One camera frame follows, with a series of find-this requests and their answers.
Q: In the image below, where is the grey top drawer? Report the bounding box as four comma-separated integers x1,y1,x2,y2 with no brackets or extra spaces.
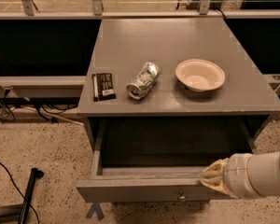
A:
76,121,234,203

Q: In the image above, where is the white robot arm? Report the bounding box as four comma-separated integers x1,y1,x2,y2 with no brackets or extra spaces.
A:
200,151,280,199

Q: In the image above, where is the small metal drawer knob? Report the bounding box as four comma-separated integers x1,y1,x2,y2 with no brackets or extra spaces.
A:
177,190,187,202

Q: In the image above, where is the white paper bowl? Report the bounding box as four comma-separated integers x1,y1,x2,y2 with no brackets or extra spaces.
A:
175,59,225,92

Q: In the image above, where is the grey wooden cabinet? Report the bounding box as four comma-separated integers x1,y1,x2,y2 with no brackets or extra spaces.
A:
77,17,280,161

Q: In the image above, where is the crushed green soda can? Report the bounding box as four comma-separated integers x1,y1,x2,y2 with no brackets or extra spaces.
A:
126,62,160,100

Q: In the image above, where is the black snack bar wrapper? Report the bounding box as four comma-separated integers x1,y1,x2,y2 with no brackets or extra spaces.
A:
91,73,117,102

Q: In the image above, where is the black metal stand leg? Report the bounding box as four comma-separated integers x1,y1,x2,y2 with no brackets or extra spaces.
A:
0,168,44,224

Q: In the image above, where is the black floor cable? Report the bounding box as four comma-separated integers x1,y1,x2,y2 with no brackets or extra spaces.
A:
0,154,41,224

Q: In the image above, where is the grey metal railing frame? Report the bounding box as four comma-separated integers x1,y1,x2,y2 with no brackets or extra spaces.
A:
0,0,280,99

